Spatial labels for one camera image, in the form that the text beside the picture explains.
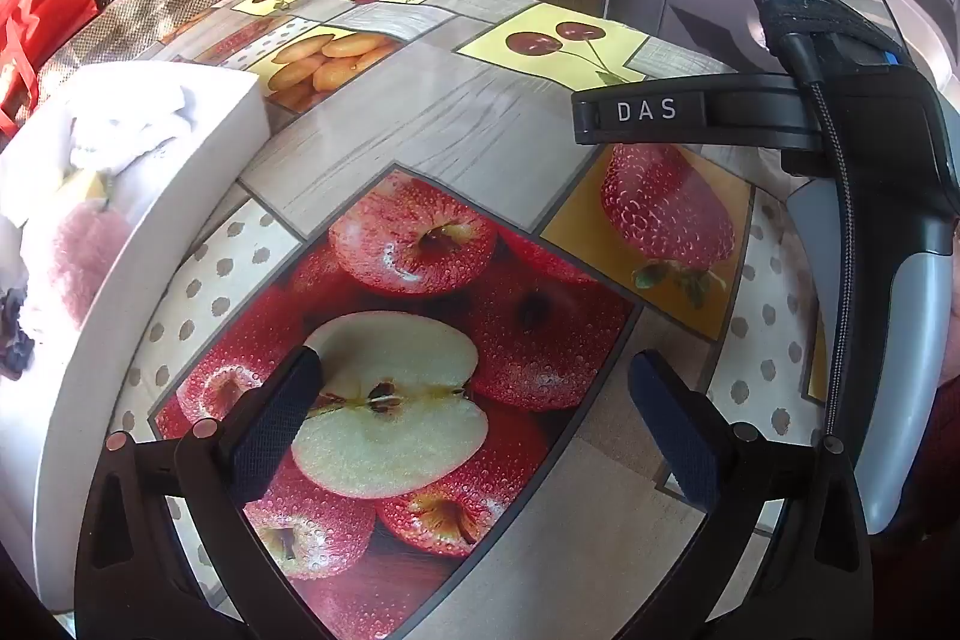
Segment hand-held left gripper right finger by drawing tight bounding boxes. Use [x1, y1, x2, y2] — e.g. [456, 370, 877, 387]
[628, 349, 875, 640]

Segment white cloth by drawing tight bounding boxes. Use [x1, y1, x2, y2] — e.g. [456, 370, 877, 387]
[45, 81, 200, 176]

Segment dark grey hair tie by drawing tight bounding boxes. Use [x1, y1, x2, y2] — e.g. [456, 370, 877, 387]
[0, 284, 35, 378]

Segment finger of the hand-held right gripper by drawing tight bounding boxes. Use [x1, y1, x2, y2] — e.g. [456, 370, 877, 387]
[571, 72, 818, 148]

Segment white cardboard box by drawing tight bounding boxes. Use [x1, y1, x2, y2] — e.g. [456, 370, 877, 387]
[0, 61, 271, 611]

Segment black braided cable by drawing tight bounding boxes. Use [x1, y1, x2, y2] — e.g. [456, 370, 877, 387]
[757, 0, 860, 442]

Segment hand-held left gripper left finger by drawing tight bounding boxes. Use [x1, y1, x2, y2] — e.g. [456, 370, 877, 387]
[75, 346, 331, 640]

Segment red tote bag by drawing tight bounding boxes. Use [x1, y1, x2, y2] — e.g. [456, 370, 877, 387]
[0, 0, 98, 139]

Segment fruit print tablecloth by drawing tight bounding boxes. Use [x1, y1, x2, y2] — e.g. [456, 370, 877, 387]
[45, 0, 848, 640]

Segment pink plush toy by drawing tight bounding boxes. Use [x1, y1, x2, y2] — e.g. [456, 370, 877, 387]
[19, 201, 140, 326]

